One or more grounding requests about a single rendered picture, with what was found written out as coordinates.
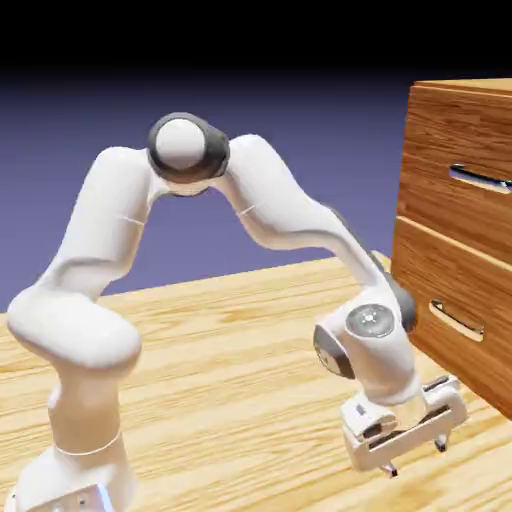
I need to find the wooden drawer front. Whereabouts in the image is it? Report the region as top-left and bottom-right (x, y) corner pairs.
(397, 88), (512, 266)
(390, 216), (512, 422)

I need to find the wooden cabinet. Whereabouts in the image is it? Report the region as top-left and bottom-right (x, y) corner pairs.
(390, 78), (512, 422)

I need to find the curved metal drawer handle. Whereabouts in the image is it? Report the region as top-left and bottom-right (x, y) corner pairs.
(428, 298), (485, 344)
(448, 162), (512, 196)

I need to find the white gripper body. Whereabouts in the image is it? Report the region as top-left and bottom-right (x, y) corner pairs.
(342, 374), (469, 473)

